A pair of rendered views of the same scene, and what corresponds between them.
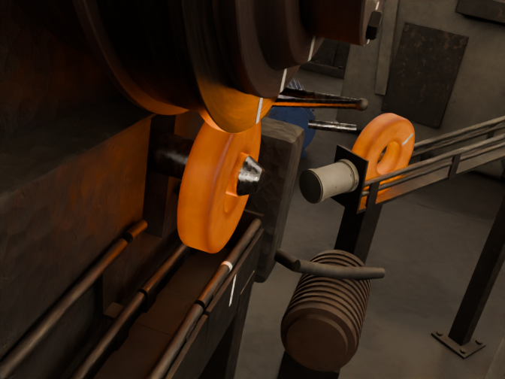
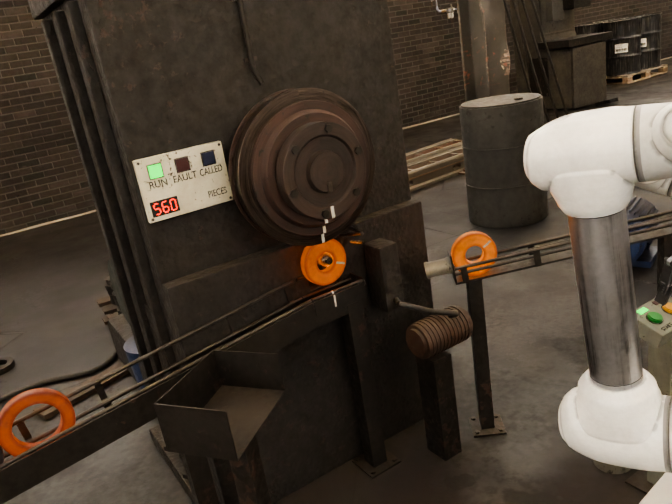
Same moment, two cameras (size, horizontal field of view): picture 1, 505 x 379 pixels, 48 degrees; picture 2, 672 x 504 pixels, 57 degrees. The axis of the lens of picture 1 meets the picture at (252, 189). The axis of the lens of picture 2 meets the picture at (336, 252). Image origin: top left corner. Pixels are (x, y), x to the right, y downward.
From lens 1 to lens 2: 157 cm
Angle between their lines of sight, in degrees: 44
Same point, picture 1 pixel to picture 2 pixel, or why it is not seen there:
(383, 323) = not seen: hidden behind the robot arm
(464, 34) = not seen: outside the picture
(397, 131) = (473, 240)
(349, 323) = (425, 333)
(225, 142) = (309, 249)
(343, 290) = (433, 320)
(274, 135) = (375, 246)
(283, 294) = (536, 361)
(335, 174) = (436, 264)
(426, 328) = not seen: hidden behind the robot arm
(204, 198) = (304, 265)
